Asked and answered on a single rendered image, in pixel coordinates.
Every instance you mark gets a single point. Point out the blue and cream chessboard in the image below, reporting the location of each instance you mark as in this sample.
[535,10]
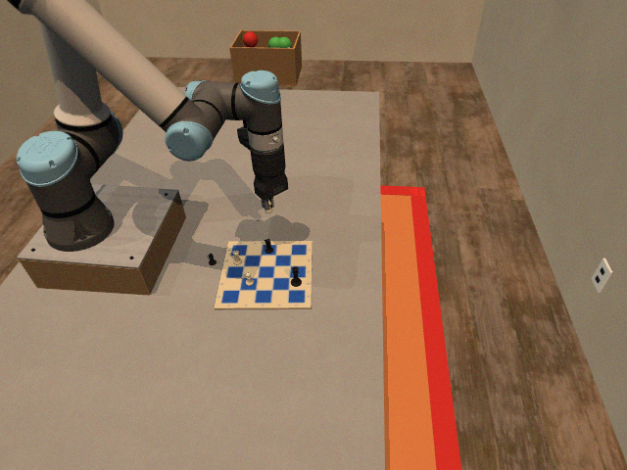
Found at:
[271,273]

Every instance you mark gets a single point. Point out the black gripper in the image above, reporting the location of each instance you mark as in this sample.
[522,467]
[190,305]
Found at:
[268,161]

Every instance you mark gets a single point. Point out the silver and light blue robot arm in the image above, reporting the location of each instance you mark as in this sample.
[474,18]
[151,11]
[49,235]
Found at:
[57,165]

